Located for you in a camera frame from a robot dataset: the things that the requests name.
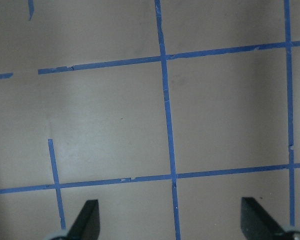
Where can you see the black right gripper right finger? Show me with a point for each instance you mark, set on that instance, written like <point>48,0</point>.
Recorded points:
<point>257,223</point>

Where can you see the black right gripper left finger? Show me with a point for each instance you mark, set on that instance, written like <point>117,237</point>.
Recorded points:
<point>87,224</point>

